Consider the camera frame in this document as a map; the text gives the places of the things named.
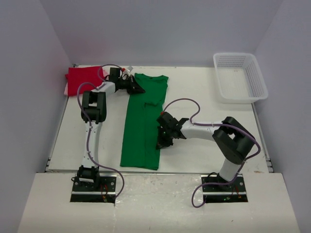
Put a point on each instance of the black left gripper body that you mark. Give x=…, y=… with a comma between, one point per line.
x=128, y=85

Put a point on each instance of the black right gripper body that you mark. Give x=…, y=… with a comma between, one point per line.
x=165, y=138

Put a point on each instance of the green t shirt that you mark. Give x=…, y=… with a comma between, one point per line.
x=140, y=129

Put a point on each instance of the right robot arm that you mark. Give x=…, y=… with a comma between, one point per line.
x=233, y=140

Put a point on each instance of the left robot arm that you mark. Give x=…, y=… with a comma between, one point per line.
x=92, y=102

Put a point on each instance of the pink folded t shirt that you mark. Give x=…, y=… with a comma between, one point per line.
x=65, y=91

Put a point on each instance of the red folded t shirt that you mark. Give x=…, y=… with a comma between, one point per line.
x=82, y=80

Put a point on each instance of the white plastic basket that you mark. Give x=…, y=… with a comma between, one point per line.
x=239, y=78

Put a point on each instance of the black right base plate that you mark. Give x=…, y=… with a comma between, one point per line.
x=233, y=193

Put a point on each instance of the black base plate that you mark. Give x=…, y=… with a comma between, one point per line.
x=233, y=193
x=102, y=192

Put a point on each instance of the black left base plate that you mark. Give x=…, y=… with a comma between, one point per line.
x=102, y=192

